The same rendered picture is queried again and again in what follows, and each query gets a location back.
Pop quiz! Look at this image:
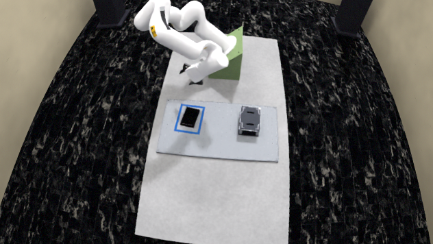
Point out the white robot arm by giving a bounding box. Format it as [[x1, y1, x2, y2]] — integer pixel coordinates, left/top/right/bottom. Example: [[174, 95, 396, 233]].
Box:
[[134, 0, 236, 76]]

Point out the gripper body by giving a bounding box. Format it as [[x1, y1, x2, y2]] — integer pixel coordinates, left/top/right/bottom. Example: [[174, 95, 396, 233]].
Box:
[[185, 63, 206, 83]]

